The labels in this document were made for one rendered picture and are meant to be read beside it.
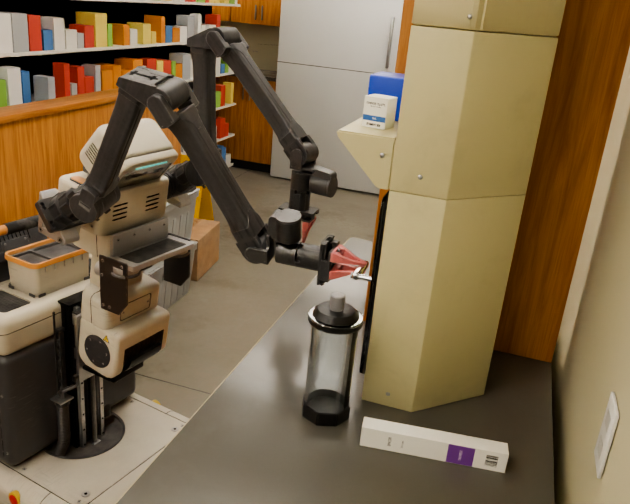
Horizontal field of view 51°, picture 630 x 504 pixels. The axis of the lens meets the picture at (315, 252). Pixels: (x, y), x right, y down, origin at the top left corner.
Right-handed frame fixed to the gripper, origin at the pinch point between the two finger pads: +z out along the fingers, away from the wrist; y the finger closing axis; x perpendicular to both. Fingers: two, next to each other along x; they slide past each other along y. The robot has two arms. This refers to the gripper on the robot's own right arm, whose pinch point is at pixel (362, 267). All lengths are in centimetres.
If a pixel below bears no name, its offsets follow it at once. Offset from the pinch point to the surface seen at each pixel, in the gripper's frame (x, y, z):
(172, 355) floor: 128, -120, -117
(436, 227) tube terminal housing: -10.8, 15.5, 15.5
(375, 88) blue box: 8.1, 37.3, -3.6
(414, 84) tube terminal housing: -10.8, 41.1, 7.5
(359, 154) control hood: -10.8, 27.0, -1.1
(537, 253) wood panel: 26.3, 1.8, 36.6
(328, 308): -19.3, -2.0, -1.7
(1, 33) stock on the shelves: 165, 22, -240
